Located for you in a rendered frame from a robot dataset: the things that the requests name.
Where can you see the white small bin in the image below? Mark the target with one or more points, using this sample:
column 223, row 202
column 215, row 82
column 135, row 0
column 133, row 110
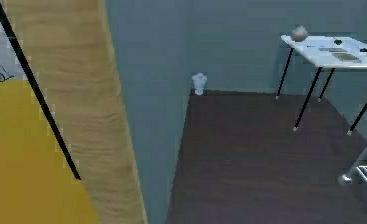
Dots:
column 199, row 82

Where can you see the wooden door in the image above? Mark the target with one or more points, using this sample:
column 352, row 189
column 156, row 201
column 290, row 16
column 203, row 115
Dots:
column 81, row 100

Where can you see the grey round pot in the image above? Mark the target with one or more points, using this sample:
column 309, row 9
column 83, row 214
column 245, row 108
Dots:
column 299, row 33

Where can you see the white table with black legs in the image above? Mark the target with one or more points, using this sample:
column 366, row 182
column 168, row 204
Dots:
column 324, row 55

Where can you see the small black object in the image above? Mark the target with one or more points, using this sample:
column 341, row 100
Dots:
column 338, row 42

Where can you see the silver metal rack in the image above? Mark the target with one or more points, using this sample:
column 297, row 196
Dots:
column 361, row 170

